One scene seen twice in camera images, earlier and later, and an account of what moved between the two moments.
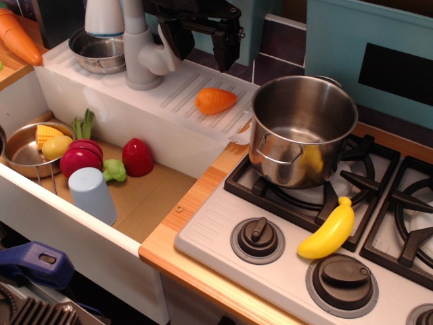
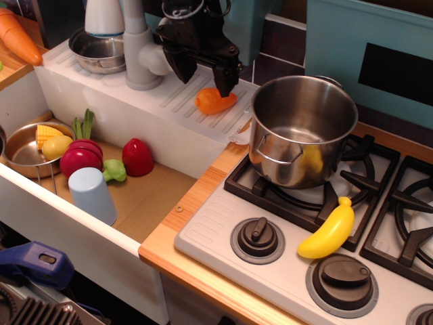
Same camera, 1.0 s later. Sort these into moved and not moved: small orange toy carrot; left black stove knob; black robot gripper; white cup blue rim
Moved: black robot gripper
Not moved: left black stove knob; white cup blue rim; small orange toy carrot
